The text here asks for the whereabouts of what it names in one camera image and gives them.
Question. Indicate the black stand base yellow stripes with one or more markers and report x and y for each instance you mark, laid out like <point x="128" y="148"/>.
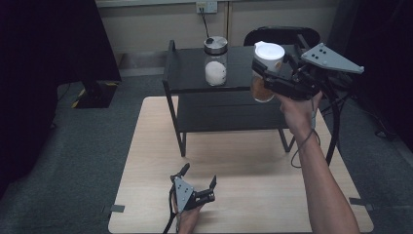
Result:
<point x="95" y="94"/>

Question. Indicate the white wall socket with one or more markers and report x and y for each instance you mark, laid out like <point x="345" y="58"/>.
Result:
<point x="207" y="6"/>

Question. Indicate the person's right hand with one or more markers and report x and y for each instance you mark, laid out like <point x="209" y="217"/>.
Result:
<point x="300" y="113"/>

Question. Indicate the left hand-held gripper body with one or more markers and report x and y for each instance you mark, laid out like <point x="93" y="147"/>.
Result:
<point x="183" y="193"/>

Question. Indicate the black curtain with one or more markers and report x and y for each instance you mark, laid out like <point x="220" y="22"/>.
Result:
<point x="48" y="65"/>

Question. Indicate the black two-tier shelf rack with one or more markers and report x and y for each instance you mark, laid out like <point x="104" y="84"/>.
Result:
<point x="191" y="65"/>

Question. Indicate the glass jar with white lid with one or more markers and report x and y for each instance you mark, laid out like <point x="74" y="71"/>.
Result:
<point x="269" y="52"/>

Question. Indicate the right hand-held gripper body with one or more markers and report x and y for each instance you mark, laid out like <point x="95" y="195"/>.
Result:
<point x="324" y="58"/>

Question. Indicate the grey tape piece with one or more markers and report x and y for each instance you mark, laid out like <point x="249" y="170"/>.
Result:
<point x="117" y="208"/>
<point x="358" y="201"/>

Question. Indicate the dark curtain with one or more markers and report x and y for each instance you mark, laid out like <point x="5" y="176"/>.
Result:
<point x="386" y="39"/>

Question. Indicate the black chair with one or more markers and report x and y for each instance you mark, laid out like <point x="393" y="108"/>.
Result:
<point x="279" y="34"/>

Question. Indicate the person's left hand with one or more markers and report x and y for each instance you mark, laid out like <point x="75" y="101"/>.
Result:
<point x="188" y="219"/>

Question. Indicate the glass jar with silver lid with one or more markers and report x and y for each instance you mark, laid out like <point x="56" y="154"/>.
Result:
<point x="216" y="70"/>

